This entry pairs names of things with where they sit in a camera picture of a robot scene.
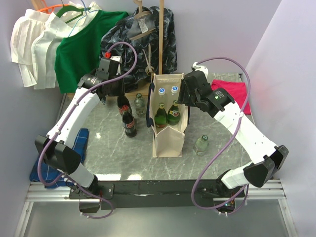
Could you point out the aluminium rail frame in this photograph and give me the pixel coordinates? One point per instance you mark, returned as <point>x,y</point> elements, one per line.
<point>273,189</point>

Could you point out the green Perrier bottle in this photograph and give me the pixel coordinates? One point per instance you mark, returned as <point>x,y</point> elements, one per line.
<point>161,116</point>
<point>173,115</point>

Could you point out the white hanging blouse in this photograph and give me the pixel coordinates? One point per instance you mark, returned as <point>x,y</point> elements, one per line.
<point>34,41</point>

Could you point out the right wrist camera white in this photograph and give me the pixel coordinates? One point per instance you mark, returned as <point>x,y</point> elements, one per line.
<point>202,68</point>

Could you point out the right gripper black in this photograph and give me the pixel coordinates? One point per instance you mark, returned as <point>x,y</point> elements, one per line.
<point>182,98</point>

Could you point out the dark patterned hanging shirt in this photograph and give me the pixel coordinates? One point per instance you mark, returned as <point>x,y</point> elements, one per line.
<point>145,40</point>

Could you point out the cream canvas tote bag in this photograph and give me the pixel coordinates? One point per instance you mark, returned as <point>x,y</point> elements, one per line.
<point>167,141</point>

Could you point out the clear Chang soda bottle left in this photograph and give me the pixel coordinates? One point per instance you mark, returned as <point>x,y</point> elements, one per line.
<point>140,105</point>

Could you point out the green hanging t-shirt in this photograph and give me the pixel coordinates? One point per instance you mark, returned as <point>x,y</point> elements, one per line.
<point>78,54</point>

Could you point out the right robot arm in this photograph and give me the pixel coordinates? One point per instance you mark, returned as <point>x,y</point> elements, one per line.
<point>266,157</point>

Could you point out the wooden hanger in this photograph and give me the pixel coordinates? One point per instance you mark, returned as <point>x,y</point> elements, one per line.
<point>143,19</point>

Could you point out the clear Chang soda bottle right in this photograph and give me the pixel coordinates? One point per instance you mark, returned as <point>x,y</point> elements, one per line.
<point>202,144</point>

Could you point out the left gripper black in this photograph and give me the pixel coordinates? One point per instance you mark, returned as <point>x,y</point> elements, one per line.
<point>120,91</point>

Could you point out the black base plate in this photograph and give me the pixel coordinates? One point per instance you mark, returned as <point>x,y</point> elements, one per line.
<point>163,193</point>

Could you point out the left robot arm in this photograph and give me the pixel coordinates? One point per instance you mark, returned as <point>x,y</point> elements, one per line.
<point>56,147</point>

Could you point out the clear chang soda bottle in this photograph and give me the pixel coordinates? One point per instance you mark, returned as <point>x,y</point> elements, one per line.
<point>202,144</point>
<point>140,105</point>

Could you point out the Coca-Cola glass bottle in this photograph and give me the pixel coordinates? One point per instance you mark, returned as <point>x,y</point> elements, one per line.
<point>128,122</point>
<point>122,100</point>

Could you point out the pink folded t-shirt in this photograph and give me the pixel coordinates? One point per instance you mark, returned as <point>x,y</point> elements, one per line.
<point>236,89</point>

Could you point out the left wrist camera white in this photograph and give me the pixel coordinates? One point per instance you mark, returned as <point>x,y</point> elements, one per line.
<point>117,58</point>

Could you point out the green hanger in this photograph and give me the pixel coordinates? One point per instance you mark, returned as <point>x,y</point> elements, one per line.
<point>71,12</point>

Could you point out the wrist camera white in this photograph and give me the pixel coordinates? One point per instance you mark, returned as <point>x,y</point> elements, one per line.
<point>117,58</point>
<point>202,68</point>

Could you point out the orange hanger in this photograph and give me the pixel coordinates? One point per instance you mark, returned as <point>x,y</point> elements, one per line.
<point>43,7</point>

